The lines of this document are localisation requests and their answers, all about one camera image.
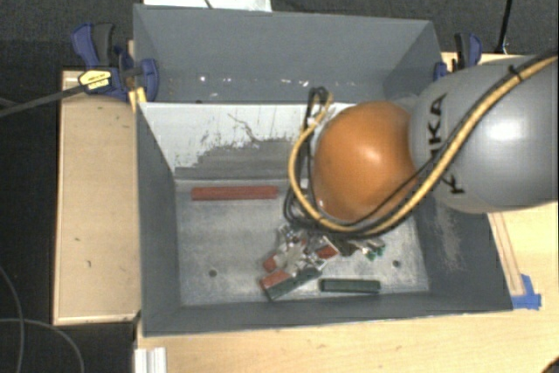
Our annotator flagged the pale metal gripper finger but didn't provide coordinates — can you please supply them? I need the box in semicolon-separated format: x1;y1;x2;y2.
273;245;307;270
289;256;328;281

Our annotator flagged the pale wood flat board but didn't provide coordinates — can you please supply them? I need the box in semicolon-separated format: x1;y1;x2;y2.
52;69;143;327

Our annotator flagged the dark green flat block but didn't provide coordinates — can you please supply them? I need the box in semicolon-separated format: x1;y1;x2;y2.
319;278;382;294
265;266;323;302

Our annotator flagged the grey metal bin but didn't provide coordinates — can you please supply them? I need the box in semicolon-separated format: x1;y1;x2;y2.
132;3;514;337

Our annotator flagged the red-brown flat block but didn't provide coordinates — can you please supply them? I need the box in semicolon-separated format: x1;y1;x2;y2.
259;269;293;291
190;185;280;202

